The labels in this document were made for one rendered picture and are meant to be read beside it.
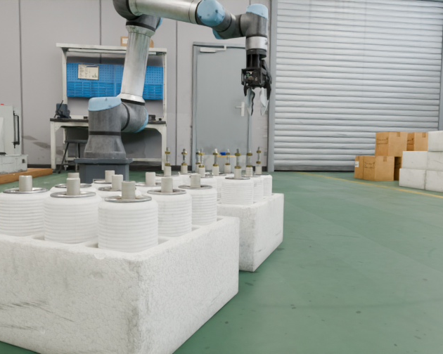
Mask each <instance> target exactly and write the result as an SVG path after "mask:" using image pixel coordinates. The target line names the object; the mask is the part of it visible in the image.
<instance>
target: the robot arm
mask: <svg viewBox="0 0 443 354"><path fill-rule="evenodd" d="M113 6H114V8H115V10H116V11H117V13H118V14H119V15H121V16H122V17H123V18H125V19H127V20H126V26H125V27H126V29H127V31H128V32H129V35H128V41H127V51H126V56H125V62H124V72H123V78H122V88H121V93H120V94H119V95H118V96H117V97H102V98H91V99H90V100H89V107H88V111H89V139H88V141H87V144H86V148H85V151H84V158H89V159H126V152H125V150H124V146H123V144H122V140H121V132H126V133H137V132H139V131H141V130H143V129H144V128H145V127H146V124H147V123H148V113H147V112H146V111H147V110H146V109H145V101H144V99H143V98H142V94H143V85H144V79H145V74H146V65H147V59H148V50H149V45H150V38H151V37H152V36H153V35H154V34H155V30H156V29H157V28H159V26H161V24H162V19H163V18H167V19H171V20H178V21H182V22H188V23H192V24H196V25H202V26H206V27H211V28H212V32H213V35H214V37H215V38H216V39H218V40H220V39H223V40H227V39H234V38H240V37H245V52H246V68H245V69H241V84H242V85H244V80H245V85H244V88H243V90H244V94H245V98H244V103H245V104H246V106H247V109H248V112H249V114H250V116H252V113H253V105H254V103H253V99H254V97H255V92H253V91H252V89H253V90H255V88H261V91H260V92H259V96H260V102H261V115H263V114H264V112H265V110H266V108H267V105H268V102H269V99H270V95H271V83H272V76H271V74H270V71H269V68H268V67H267V64H266V62H265V60H262V58H265V57H266V56H267V44H269V42H268V41H267V39H268V21H269V19H268V9H267V7H266V6H265V5H262V4H252V5H250V6H248V7H247V8H246V12H245V13H244V14H240V15H232V14H231V13H230V12H229V11H227V10H226V9H225V8H224V7H223V6H222V5H221V4H220V3H219V2H218V1H216V0H202V1H201V0H113Z"/></svg>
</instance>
